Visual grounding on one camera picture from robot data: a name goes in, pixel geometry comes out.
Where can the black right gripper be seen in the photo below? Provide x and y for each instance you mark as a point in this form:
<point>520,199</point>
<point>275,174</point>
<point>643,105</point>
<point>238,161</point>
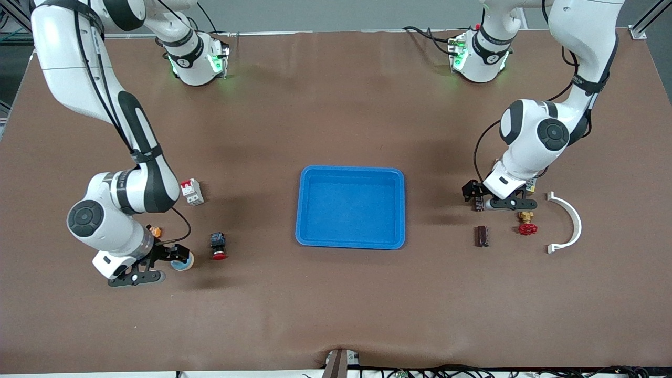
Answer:
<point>167,253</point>

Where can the grey camera stand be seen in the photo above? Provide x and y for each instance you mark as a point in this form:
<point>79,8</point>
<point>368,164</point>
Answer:
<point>338,365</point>

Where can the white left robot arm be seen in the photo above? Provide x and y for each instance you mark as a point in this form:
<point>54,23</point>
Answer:
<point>530,136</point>

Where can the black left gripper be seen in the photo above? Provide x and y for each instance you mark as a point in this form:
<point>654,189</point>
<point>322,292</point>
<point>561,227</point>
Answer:
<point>472,189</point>

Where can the blue plastic tray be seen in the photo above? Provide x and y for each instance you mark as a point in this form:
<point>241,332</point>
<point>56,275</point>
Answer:
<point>349,220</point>

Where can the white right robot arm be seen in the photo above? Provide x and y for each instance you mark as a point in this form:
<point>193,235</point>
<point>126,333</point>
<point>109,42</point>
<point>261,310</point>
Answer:
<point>68,52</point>

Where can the white red circuit breaker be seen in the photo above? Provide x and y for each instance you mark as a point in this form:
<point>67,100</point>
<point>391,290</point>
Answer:
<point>191,192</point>

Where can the white curved plastic bracket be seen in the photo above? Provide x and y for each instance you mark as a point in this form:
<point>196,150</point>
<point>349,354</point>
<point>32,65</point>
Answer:
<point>578,224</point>

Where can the brown table mat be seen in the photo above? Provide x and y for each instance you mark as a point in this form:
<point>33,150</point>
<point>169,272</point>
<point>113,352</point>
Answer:
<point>336,304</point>

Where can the metal mesh power supply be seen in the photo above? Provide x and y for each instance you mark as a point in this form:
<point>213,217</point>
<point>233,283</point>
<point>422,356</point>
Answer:
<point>531,186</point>

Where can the blue call bell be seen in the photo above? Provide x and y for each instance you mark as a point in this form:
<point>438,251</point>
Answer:
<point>184,265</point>

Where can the red mushroom push button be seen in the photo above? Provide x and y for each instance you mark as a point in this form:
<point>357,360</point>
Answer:
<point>218,247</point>

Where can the dark brown relay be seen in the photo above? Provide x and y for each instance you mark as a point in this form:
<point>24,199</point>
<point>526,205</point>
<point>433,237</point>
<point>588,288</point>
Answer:
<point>482,236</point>

